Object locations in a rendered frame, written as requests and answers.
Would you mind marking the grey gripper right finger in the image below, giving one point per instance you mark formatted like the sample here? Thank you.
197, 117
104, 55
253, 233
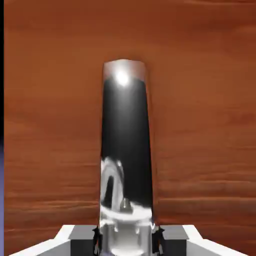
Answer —
174, 240

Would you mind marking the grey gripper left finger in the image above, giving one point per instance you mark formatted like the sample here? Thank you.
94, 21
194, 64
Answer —
82, 240

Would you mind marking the reddish brown wooden cabinet door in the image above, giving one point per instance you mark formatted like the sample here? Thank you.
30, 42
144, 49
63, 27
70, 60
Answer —
200, 100

